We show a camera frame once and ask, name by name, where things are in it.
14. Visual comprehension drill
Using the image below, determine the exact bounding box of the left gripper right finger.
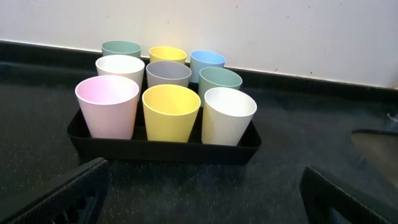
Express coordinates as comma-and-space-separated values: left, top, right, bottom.
298, 164, 398, 224

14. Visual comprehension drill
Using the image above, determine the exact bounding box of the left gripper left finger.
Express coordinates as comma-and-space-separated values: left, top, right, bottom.
0, 157, 111, 224

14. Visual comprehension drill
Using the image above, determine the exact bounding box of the pink cup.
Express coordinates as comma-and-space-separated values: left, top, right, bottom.
75, 75, 140, 140

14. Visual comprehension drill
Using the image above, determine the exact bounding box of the yellow cup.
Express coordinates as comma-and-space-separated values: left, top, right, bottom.
149, 45, 188, 65
142, 84, 201, 143

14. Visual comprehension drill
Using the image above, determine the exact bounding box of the white cup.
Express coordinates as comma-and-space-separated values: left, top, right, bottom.
95, 54, 146, 102
201, 86, 258, 147

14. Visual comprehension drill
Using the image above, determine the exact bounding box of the steel sink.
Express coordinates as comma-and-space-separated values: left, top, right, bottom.
350, 129, 398, 187

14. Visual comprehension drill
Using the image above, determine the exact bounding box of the black tray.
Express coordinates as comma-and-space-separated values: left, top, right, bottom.
67, 79, 262, 166

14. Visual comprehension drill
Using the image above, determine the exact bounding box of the green cup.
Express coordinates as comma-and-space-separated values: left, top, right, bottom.
101, 40, 142, 60
198, 67, 243, 108

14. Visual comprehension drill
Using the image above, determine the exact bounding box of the grey cup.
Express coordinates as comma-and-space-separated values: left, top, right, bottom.
145, 60, 193, 90

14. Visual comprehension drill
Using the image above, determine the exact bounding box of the blue cup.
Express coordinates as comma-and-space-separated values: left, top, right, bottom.
189, 50, 227, 84

